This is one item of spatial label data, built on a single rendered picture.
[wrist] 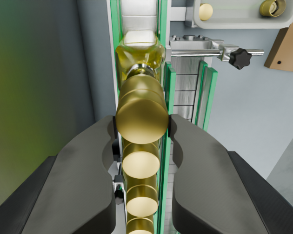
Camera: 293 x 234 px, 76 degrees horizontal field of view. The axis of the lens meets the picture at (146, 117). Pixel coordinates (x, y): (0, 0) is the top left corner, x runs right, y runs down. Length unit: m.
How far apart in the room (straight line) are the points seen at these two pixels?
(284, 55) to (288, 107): 0.19
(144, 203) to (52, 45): 0.24
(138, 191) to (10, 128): 0.14
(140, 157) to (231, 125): 0.57
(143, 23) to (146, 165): 0.30
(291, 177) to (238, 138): 1.72
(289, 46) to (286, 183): 1.96
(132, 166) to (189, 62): 0.30
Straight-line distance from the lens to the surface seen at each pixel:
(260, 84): 0.67
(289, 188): 2.56
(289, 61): 0.66
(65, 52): 0.43
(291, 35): 0.63
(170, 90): 0.35
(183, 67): 0.43
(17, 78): 0.23
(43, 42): 0.29
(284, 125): 0.80
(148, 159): 0.16
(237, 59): 0.31
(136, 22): 0.40
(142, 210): 0.22
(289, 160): 2.25
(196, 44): 0.42
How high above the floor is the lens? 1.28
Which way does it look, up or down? 60 degrees down
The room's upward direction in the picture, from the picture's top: 176 degrees clockwise
